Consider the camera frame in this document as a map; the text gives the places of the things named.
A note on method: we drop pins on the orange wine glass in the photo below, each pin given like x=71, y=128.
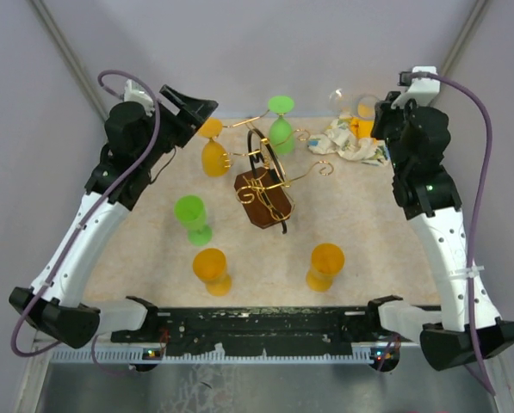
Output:
x=210, y=267
x=327, y=261
x=215, y=160

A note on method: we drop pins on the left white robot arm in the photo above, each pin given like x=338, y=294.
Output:
x=136, y=140

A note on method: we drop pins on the white slotted cable duct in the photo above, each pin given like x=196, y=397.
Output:
x=145, y=355

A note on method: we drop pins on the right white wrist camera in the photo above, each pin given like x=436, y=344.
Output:
x=421, y=89

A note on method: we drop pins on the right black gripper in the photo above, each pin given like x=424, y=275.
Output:
x=385, y=111

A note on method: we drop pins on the crumpled floral yellow cloth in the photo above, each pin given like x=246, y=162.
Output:
x=350, y=137

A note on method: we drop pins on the green wine glass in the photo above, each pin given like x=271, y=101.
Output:
x=191, y=213
x=281, y=131

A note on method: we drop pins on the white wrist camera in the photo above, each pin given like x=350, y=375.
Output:
x=421, y=89
x=133, y=92

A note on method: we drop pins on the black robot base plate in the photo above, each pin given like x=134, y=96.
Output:
x=253, y=331

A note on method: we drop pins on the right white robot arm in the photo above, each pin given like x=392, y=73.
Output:
x=468, y=326

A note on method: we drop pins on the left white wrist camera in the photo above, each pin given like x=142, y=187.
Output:
x=133, y=92

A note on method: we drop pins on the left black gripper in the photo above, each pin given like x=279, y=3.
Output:
x=196, y=110

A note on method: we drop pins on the gold wire wine glass rack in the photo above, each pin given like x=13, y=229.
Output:
x=263, y=190

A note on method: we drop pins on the clear wine glass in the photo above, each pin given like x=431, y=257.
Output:
x=359, y=105

